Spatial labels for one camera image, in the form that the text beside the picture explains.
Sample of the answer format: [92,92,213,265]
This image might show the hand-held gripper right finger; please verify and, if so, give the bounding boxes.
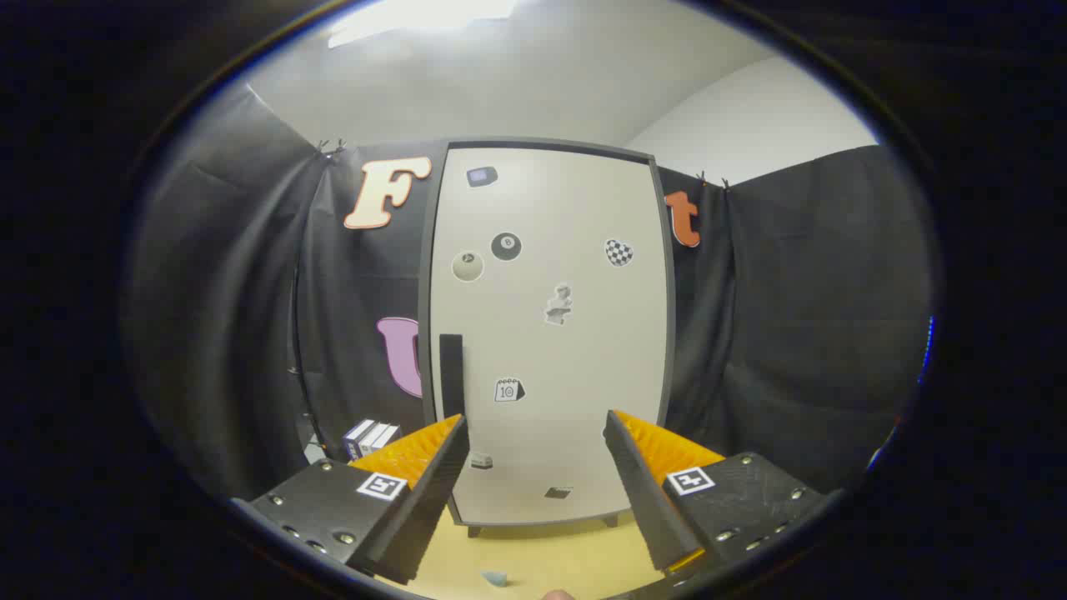
[603,408,834,576]

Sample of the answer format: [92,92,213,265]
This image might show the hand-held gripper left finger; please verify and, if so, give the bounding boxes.
[232,413,470,586]

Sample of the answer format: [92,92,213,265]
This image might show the black door handle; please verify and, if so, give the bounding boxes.
[439,334,464,418]

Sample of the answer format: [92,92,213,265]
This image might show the white and blue boxes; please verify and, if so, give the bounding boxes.
[343,418,401,461]

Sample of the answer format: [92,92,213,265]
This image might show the grey cabinet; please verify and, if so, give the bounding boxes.
[417,137,678,538]

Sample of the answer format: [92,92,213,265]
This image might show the black backdrop cloth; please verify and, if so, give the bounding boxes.
[125,83,934,501]

